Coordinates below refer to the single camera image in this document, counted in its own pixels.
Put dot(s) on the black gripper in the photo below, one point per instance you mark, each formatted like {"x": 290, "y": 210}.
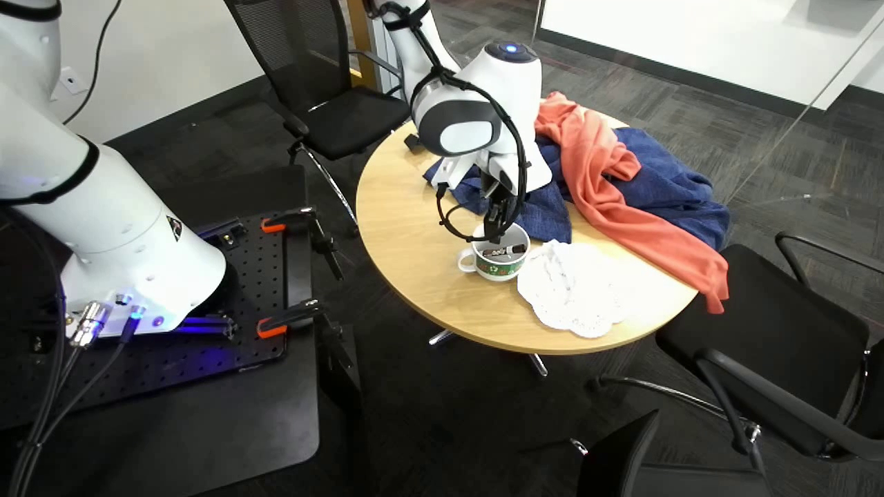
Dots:
{"x": 501, "y": 183}

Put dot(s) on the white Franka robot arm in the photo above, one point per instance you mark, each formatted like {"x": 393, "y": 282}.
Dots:
{"x": 112, "y": 222}

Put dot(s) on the white mug with green band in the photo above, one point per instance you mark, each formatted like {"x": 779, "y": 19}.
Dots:
{"x": 501, "y": 270}

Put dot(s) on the navy blue towel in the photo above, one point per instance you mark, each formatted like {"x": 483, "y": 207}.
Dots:
{"x": 545, "y": 210}

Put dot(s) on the white lace doily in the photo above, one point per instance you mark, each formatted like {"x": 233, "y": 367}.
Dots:
{"x": 574, "y": 291}

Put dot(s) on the orange towel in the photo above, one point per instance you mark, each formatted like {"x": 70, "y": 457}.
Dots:
{"x": 598, "y": 195}

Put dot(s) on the chrome table base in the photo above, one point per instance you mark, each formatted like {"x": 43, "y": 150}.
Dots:
{"x": 539, "y": 364}

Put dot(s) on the medium blue towel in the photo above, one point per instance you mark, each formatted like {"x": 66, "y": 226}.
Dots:
{"x": 671, "y": 183}

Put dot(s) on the black mesh office chair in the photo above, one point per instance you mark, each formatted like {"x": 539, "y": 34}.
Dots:
{"x": 773, "y": 341}
{"x": 348, "y": 120}

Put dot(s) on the black and orange clamp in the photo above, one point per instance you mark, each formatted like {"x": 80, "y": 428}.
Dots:
{"x": 275, "y": 330}
{"x": 277, "y": 224}

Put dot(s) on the black robot cart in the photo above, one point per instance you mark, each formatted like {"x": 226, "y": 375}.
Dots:
{"x": 210, "y": 442}

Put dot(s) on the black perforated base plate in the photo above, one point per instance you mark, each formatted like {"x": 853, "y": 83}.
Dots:
{"x": 182, "y": 359}

